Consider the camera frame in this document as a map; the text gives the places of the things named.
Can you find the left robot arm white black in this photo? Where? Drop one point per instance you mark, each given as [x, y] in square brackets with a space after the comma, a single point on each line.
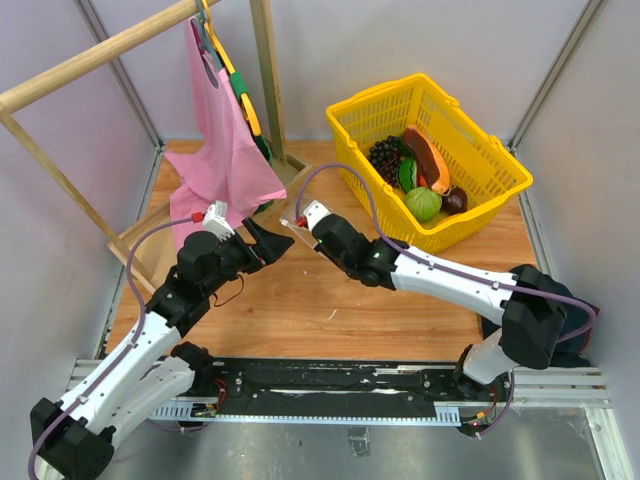
[79, 434]

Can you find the green toy cabbage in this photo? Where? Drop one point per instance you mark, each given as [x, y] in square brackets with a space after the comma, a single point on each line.
[423, 203]

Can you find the toy papaya slice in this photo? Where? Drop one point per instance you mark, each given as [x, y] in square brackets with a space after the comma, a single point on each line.
[432, 169]

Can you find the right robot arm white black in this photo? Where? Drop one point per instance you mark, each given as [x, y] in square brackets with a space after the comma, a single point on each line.
[396, 265]

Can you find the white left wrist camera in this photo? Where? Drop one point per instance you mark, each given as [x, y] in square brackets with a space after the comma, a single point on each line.
[213, 220]

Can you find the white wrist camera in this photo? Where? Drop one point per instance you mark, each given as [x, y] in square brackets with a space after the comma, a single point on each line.
[213, 220]
[312, 215]

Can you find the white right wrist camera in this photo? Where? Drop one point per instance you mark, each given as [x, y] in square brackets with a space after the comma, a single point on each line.
[312, 215]

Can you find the yellow plastic basket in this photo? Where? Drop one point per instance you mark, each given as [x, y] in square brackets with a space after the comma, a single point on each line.
[477, 162]

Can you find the black toy grapes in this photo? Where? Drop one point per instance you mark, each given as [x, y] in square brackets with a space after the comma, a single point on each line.
[385, 157]

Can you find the clear polka dot zip bag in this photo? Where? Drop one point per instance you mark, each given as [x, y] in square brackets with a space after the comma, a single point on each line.
[288, 218]

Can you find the grey clothes hanger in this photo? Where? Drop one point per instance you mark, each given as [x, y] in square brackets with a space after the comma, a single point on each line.
[202, 32]

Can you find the wooden clothes rack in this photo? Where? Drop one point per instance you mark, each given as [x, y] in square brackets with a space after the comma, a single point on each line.
[292, 170]

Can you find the dark navy cloth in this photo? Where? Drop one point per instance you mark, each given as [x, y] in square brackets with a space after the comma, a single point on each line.
[575, 320]

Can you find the green t-shirt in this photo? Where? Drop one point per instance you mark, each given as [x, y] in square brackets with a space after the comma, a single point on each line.
[251, 180]

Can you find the pink t-shirt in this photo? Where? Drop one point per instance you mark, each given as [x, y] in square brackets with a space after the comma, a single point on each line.
[229, 166]

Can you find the toy watermelon slice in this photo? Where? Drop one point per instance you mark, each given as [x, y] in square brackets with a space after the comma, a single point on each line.
[407, 174]

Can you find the dark brown toy chestnut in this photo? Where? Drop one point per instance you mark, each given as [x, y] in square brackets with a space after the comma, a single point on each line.
[454, 201]

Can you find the yellow clothes hanger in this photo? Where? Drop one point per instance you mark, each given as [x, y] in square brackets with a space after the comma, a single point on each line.
[238, 86]

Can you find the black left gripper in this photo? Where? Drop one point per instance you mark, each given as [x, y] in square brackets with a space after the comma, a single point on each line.
[271, 246]

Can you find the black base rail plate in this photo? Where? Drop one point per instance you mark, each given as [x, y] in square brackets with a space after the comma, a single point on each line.
[333, 390]

